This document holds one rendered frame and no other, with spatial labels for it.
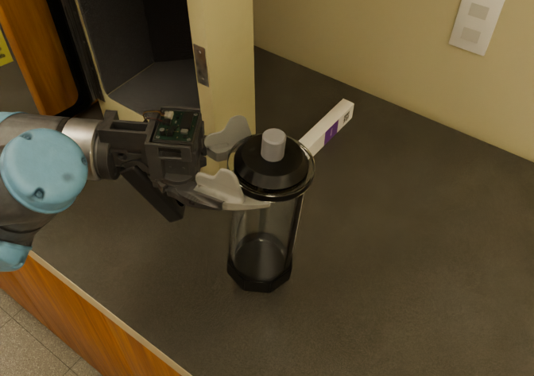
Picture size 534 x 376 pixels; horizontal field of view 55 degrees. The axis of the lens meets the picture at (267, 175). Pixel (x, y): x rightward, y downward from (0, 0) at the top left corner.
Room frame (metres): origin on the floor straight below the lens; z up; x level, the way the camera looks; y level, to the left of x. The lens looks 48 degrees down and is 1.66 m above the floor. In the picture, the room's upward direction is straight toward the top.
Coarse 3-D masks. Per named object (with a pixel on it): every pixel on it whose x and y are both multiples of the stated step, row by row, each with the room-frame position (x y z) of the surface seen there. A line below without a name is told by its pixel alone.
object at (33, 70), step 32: (0, 0) 0.73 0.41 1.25; (32, 0) 0.77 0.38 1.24; (0, 32) 0.72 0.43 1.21; (32, 32) 0.75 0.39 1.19; (0, 64) 0.70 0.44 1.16; (32, 64) 0.74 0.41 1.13; (64, 64) 0.78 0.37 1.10; (0, 96) 0.69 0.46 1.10; (32, 96) 0.72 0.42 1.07; (64, 96) 0.76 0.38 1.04
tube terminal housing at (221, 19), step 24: (192, 0) 0.64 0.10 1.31; (216, 0) 0.65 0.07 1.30; (240, 0) 0.70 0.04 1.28; (192, 24) 0.65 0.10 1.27; (216, 24) 0.65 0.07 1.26; (240, 24) 0.69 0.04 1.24; (216, 48) 0.65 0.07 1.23; (240, 48) 0.69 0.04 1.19; (216, 72) 0.64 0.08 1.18; (240, 72) 0.69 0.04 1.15; (216, 96) 0.64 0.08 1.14; (240, 96) 0.69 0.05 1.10; (216, 120) 0.64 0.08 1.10; (216, 168) 0.64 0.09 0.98
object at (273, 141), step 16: (256, 144) 0.45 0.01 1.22; (272, 144) 0.42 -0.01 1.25; (288, 144) 0.45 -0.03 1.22; (240, 160) 0.42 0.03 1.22; (256, 160) 0.42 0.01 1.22; (272, 160) 0.42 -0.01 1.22; (288, 160) 0.42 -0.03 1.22; (304, 160) 0.43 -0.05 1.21; (256, 176) 0.40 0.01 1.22; (272, 176) 0.40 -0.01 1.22; (288, 176) 0.40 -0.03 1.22
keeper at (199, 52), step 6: (198, 48) 0.64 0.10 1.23; (204, 48) 0.63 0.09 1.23; (198, 54) 0.64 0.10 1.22; (204, 54) 0.63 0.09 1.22; (198, 60) 0.64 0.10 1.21; (204, 60) 0.63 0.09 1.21; (198, 66) 0.64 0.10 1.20; (204, 66) 0.63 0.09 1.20; (198, 72) 0.64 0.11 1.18; (204, 72) 0.64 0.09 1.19; (198, 78) 0.64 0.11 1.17; (204, 78) 0.64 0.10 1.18; (204, 84) 0.64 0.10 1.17
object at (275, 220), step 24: (240, 144) 0.46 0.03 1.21; (312, 168) 0.43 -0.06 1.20; (264, 192) 0.38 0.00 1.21; (288, 192) 0.39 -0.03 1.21; (240, 216) 0.40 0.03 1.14; (264, 216) 0.39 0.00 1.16; (288, 216) 0.40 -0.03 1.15; (240, 240) 0.40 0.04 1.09; (264, 240) 0.39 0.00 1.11; (288, 240) 0.40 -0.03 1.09; (240, 264) 0.40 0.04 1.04; (264, 264) 0.38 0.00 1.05
